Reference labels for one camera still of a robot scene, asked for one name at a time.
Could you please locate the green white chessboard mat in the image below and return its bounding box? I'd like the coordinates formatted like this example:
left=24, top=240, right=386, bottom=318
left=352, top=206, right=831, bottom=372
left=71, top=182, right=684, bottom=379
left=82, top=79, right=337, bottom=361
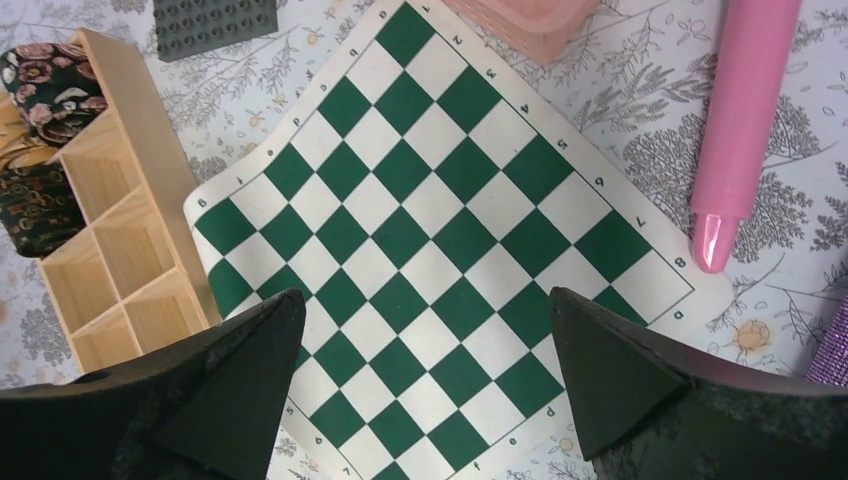
left=183, top=1, right=733, bottom=479

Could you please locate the purple glitter toy microphone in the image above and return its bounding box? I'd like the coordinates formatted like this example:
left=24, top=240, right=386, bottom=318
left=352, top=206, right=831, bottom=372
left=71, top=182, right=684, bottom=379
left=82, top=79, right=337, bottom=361
left=805, top=308, right=847, bottom=387

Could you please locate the pink toy microphone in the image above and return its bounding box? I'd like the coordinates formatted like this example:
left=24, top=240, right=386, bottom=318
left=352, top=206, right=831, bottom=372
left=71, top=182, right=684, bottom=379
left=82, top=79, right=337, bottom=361
left=691, top=0, right=801, bottom=274

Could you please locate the wooden compartment box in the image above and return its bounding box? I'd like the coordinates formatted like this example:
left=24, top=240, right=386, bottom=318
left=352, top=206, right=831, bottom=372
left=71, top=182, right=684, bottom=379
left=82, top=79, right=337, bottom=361
left=39, top=28, right=221, bottom=373

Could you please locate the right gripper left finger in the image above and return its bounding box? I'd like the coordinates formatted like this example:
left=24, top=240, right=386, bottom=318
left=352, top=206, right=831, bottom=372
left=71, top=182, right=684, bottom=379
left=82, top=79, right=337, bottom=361
left=1, top=289, right=306, bottom=479

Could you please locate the rolled golden tie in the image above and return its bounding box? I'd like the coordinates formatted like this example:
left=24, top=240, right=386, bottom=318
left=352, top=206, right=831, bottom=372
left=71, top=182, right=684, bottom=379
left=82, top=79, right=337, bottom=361
left=1, top=92, right=57, bottom=171

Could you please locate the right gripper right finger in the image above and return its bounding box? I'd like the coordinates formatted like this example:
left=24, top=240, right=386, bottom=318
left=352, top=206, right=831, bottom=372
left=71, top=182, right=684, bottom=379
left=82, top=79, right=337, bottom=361
left=550, top=287, right=847, bottom=479

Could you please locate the pink perforated plastic basket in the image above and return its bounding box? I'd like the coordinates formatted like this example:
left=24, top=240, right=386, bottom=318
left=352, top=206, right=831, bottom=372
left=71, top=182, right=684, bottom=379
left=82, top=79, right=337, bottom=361
left=444, top=0, right=600, bottom=65

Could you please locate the rolled floral black tie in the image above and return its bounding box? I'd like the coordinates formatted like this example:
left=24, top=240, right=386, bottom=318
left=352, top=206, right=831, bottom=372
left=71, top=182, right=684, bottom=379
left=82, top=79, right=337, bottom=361
left=1, top=43, right=108, bottom=148

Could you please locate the black key-patterned necktie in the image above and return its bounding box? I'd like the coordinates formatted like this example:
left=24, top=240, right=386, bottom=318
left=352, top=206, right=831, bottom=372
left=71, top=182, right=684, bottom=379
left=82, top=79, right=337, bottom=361
left=1, top=162, right=86, bottom=258

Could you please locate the grey studded baseplate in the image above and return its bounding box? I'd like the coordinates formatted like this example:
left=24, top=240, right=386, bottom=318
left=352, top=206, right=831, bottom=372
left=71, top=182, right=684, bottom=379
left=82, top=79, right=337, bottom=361
left=153, top=0, right=278, bottom=62

